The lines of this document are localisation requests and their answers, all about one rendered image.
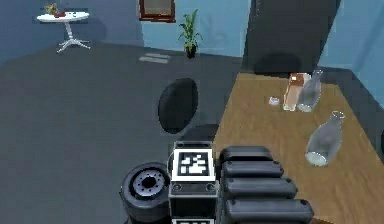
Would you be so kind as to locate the clear glass bottle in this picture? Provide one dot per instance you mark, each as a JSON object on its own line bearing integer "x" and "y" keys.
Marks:
{"x": 325, "y": 140}
{"x": 310, "y": 91}

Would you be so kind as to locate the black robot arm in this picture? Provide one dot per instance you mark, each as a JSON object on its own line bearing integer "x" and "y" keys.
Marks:
{"x": 243, "y": 186}

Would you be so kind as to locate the black round chair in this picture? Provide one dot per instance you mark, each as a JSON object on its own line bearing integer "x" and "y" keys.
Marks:
{"x": 178, "y": 105}

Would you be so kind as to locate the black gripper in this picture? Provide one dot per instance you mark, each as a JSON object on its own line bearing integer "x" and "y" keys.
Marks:
{"x": 146, "y": 190}

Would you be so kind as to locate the small white cup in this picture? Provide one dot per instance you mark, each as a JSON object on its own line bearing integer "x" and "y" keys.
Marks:
{"x": 274, "y": 100}

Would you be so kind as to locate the red framed window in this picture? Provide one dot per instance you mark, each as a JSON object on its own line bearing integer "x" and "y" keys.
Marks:
{"x": 157, "y": 10}

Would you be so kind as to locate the tan brown object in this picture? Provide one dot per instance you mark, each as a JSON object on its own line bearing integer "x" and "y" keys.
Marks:
{"x": 51, "y": 8}

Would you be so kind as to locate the green house plant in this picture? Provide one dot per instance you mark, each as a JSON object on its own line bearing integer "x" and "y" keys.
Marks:
{"x": 190, "y": 31}

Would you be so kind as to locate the white round pedestal table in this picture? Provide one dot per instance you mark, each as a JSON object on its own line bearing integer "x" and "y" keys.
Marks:
{"x": 68, "y": 23}

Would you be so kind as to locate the red object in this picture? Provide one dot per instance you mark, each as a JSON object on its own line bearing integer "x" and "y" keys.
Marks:
{"x": 60, "y": 14}

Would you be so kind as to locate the brown wooden table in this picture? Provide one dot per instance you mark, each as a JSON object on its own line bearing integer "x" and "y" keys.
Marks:
{"x": 300, "y": 160}

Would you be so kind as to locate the orange and white carton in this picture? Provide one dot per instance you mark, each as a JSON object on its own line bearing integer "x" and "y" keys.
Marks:
{"x": 293, "y": 91}

